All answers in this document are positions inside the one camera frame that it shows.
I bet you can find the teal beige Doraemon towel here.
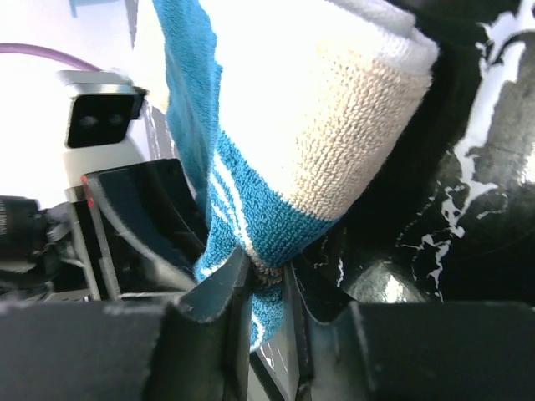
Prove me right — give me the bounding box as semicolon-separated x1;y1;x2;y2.
154;1;439;349

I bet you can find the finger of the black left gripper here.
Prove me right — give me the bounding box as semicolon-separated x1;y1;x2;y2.
81;159;207;299

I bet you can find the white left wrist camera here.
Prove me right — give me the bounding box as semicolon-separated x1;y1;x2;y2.
57;70;147;188

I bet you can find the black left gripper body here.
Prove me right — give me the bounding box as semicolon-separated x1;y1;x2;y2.
1;195;100;301

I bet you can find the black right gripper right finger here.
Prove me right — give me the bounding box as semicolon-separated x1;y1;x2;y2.
283;262;534;400

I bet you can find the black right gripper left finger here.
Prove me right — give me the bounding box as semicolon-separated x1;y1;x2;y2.
1;249;251;400

